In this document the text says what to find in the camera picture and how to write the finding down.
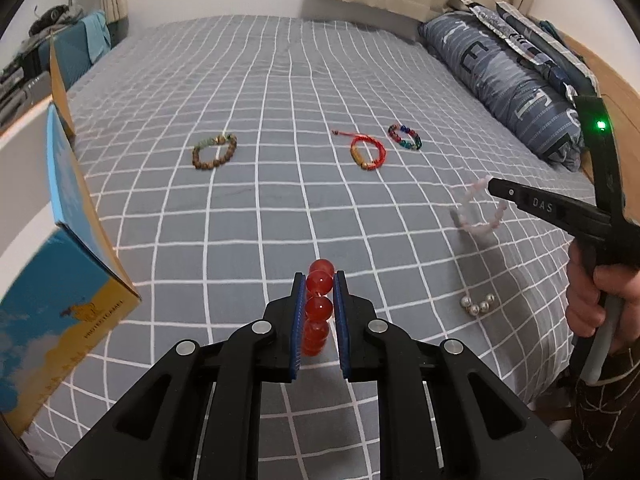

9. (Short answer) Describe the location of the red bead bracelet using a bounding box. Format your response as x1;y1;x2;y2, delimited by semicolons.
301;259;335;358

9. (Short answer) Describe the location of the red cord bracelet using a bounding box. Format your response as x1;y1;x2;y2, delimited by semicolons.
331;129;387;171

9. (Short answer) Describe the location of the dark blue folded cloth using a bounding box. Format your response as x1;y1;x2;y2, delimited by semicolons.
505;2;598;96

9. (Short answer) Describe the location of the wooden headboard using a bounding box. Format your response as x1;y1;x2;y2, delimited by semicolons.
557;27;640;206

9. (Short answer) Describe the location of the grey checked bed sheet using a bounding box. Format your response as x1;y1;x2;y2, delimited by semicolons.
30;15;596;466

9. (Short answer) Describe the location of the person's right hand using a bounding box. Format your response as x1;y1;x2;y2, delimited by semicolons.
566;247;640;356

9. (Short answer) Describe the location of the blue and yellow cardboard box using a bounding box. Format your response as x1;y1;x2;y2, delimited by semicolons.
0;102;144;437

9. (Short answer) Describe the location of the brown wooden bead bracelet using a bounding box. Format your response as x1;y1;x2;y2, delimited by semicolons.
192;132;238;170

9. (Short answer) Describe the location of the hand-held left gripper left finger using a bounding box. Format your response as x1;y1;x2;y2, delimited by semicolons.
55;272;307;480

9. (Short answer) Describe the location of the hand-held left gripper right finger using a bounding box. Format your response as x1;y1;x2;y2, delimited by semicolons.
333;270;584;480

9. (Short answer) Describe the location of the pink bead bracelet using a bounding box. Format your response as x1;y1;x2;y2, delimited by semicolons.
451;174;507;237

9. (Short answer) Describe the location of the teal cloth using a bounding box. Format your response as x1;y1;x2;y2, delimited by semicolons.
80;10;112;63

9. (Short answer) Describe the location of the person's dark patterned clothing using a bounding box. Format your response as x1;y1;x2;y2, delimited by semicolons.
569;337;640;480

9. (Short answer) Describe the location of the multicoloured glass bead bracelet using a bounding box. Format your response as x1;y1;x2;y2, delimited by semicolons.
388;123;422;151

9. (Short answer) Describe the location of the silver bead bracelet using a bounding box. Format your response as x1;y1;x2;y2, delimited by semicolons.
460;293;497;317

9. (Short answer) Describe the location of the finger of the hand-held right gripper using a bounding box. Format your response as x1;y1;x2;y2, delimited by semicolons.
487;175;606;233

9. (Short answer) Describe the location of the brown cardboard panel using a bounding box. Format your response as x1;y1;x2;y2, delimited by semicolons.
49;30;77;138

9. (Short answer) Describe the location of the grey-blue printed pillow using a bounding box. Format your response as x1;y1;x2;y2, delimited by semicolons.
418;11;587;174

